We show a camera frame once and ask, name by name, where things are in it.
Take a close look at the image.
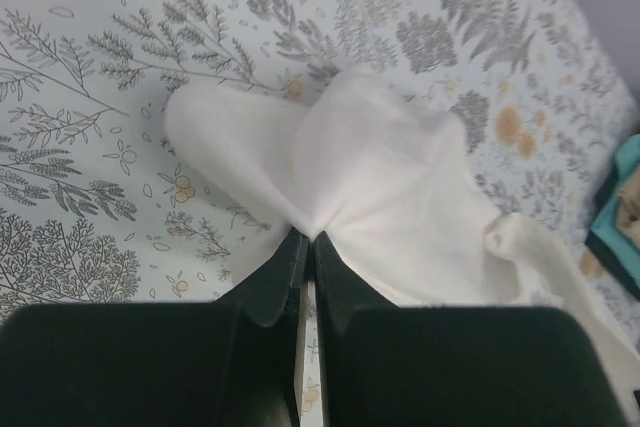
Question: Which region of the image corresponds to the folded beige t shirt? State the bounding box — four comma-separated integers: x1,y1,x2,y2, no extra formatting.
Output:
616,178,639,242

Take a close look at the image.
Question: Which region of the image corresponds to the white printed t shirt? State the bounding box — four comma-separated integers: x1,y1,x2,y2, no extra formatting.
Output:
164,69,639,410

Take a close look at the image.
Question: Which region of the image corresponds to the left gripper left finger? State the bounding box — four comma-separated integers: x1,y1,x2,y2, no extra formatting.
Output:
1,231,308,426

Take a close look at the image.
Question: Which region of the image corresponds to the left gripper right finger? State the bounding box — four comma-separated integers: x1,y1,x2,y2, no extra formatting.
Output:
313,235,626,426

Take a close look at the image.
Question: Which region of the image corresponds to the folded teal t shirt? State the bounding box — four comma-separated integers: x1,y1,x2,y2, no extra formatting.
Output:
586,134,639,299

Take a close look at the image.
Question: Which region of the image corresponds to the floral patterned table mat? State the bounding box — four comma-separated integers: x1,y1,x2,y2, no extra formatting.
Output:
0,0,640,427

